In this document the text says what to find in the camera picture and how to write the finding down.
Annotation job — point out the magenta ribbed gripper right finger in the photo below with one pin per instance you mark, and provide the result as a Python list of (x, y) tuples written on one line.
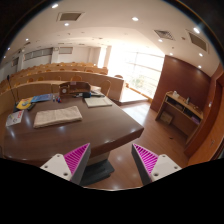
[(151, 166)]

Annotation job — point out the blue booklet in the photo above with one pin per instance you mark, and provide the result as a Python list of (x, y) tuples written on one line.
[(41, 98)]

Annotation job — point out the grey table pedestal base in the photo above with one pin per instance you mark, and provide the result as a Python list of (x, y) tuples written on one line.
[(96, 172)]

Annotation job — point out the beige folded towel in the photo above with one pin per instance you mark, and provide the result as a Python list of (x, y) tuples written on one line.
[(58, 116)]

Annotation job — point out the wooden desktop organizer box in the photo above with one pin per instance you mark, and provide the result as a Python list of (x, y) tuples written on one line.
[(75, 88)]

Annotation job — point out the white red magazine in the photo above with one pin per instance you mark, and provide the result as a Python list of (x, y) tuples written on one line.
[(14, 118)]

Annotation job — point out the cardboard box in shelf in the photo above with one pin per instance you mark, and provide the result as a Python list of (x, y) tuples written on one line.
[(166, 117)]

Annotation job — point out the long curved wooden bench desk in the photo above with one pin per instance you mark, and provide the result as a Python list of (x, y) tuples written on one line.
[(24, 86)]

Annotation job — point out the wooden chair behind desk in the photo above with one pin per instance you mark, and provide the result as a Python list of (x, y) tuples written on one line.
[(105, 87)]

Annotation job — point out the white paper pad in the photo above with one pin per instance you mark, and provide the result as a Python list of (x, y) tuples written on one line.
[(98, 102)]

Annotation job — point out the black gooseneck microphone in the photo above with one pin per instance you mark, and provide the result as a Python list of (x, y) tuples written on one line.
[(15, 109)]

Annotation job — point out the wooden shelf cabinet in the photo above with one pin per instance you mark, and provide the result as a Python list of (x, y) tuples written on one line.
[(186, 116)]

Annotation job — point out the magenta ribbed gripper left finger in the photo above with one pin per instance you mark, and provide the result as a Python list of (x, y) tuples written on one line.
[(70, 166)]

